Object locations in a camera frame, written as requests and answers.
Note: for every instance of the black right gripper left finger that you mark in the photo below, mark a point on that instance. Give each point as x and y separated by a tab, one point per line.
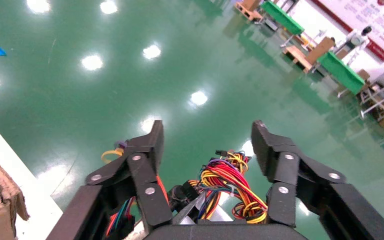
145	172

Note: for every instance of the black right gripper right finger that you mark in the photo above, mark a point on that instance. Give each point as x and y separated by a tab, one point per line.
284	185

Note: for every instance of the green covered table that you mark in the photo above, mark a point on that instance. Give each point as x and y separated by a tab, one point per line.
341	71
283	18

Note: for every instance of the wooden pallet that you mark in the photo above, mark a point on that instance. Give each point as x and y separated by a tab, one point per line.
248	8
298	58

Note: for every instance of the brown cardboard sheet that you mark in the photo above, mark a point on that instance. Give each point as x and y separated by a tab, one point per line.
321	49

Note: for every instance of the white machine with black head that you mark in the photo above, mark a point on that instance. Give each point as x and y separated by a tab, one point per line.
357	39

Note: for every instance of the white wall banner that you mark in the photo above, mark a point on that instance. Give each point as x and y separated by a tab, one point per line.
371	20

